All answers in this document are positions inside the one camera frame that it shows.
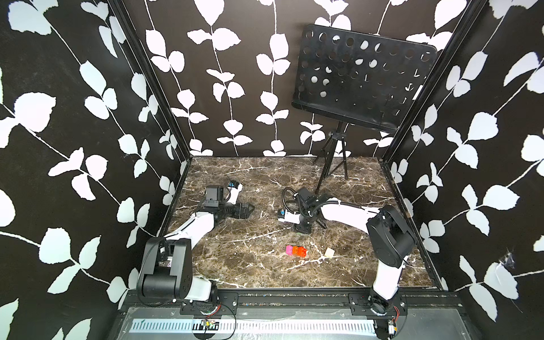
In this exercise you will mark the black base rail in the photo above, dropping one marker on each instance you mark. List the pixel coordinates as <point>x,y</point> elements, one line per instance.
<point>356,301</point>

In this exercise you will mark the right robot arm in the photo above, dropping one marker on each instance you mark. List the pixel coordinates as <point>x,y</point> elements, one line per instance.
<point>391,238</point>

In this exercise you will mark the white ruler strip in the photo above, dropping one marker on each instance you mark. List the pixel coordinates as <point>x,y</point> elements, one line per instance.
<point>188,326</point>

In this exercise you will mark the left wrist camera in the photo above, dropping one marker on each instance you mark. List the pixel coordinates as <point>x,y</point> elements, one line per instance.
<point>216,195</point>

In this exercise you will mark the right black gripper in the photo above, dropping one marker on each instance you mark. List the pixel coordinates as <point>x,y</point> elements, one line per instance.
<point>304,230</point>

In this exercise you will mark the red lego brick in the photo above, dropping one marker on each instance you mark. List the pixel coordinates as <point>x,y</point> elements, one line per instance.
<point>299,251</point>

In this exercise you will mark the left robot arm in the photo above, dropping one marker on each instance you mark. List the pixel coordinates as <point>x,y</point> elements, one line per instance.
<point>167,269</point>

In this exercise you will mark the cream lego brick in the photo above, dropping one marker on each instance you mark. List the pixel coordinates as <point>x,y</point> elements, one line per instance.
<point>329,253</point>

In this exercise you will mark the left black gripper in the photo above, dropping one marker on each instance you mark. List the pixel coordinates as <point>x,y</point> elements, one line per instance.
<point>244,212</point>

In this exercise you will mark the black music stand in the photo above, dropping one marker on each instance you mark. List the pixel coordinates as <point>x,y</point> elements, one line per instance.
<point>357,78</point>

